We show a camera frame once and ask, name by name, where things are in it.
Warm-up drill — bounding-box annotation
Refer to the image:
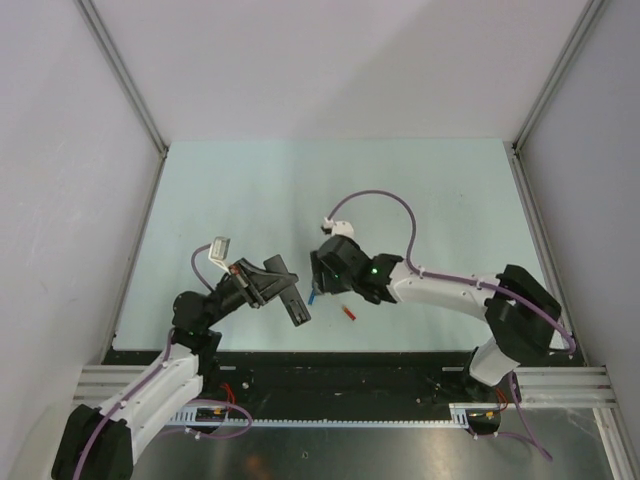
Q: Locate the black remote control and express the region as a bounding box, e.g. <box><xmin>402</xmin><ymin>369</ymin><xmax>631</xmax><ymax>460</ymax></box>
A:
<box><xmin>263</xmin><ymin>254</ymin><xmax>311</xmax><ymax>327</ymax></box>

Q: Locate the white slotted cable duct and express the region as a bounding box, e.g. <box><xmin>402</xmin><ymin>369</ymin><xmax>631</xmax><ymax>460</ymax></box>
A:
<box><xmin>169</xmin><ymin>403</ymin><xmax>501</xmax><ymax>429</ymax></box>

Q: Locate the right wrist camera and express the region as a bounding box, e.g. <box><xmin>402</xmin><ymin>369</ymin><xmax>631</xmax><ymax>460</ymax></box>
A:
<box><xmin>321</xmin><ymin>217</ymin><xmax>355</xmax><ymax>240</ymax></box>

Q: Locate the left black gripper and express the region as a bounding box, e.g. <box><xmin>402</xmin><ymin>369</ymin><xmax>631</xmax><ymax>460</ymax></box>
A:
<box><xmin>202</xmin><ymin>257</ymin><xmax>297</xmax><ymax>328</ymax></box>

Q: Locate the purple cable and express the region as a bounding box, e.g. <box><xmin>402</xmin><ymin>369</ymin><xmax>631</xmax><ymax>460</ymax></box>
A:
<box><xmin>69</xmin><ymin>244</ymin><xmax>254</xmax><ymax>480</ymax></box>
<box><xmin>327</xmin><ymin>190</ymin><xmax>576</xmax><ymax>461</ymax></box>

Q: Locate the aluminium frame post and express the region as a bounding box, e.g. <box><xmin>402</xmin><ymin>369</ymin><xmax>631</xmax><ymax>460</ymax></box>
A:
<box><xmin>74</xmin><ymin>0</ymin><xmax>169</xmax><ymax>159</ymax></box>
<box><xmin>510</xmin><ymin>0</ymin><xmax>612</xmax><ymax>156</ymax></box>

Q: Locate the right aluminium frame post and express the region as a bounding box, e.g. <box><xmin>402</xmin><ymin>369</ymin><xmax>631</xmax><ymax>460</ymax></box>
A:
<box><xmin>510</xmin><ymin>0</ymin><xmax>612</xmax><ymax>156</ymax></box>

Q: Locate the left aluminium frame post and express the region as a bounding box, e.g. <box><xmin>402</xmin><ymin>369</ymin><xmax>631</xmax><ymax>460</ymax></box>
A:
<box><xmin>74</xmin><ymin>0</ymin><xmax>169</xmax><ymax>159</ymax></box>

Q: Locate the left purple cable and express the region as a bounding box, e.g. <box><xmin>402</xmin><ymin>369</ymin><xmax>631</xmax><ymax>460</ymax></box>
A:
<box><xmin>69</xmin><ymin>244</ymin><xmax>254</xmax><ymax>480</ymax></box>

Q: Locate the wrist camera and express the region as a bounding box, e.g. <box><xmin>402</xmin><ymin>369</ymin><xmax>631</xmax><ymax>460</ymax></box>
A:
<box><xmin>321</xmin><ymin>217</ymin><xmax>355</xmax><ymax>240</ymax></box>
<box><xmin>208</xmin><ymin>236</ymin><xmax>231</xmax><ymax>272</ymax></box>

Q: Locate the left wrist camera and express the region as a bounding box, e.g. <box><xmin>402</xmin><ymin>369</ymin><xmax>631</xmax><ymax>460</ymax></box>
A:
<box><xmin>208</xmin><ymin>236</ymin><xmax>231</xmax><ymax>272</ymax></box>

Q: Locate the red orange AAA battery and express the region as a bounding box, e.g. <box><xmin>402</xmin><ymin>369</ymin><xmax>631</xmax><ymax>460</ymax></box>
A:
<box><xmin>341</xmin><ymin>305</ymin><xmax>357</xmax><ymax>321</ymax></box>

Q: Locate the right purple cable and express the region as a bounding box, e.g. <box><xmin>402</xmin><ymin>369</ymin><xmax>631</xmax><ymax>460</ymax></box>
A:
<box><xmin>327</xmin><ymin>190</ymin><xmax>576</xmax><ymax>461</ymax></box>

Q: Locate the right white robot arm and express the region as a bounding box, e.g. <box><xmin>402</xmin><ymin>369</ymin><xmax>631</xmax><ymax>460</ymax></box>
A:
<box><xmin>310</xmin><ymin>235</ymin><xmax>561</xmax><ymax>401</ymax></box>

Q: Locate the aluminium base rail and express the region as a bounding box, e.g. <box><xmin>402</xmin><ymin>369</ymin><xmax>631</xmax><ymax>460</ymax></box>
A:
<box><xmin>72</xmin><ymin>365</ymin><xmax>617</xmax><ymax>409</ymax></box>

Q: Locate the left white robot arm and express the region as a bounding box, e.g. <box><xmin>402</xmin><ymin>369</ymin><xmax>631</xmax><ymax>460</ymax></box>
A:
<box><xmin>51</xmin><ymin>255</ymin><xmax>310</xmax><ymax>479</ymax></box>

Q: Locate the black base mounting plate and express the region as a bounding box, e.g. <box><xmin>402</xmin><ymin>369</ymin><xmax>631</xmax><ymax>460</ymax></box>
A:
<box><xmin>102</xmin><ymin>349</ymin><xmax>526</xmax><ymax>421</ymax></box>

